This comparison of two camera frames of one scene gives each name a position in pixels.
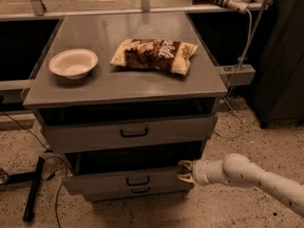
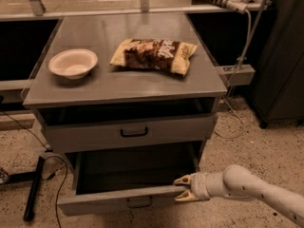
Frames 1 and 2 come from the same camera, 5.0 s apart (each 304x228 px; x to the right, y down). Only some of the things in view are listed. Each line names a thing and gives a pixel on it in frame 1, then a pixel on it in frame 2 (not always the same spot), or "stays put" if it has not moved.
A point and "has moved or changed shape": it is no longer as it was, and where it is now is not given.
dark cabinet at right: x=277 y=93 stays put
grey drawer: x=110 y=172 has moved or changed shape
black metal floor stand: x=33 y=178 stays put
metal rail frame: x=36 y=9 stays put
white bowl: x=73 y=64 stays put
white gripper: x=199 y=171 to x=199 y=186
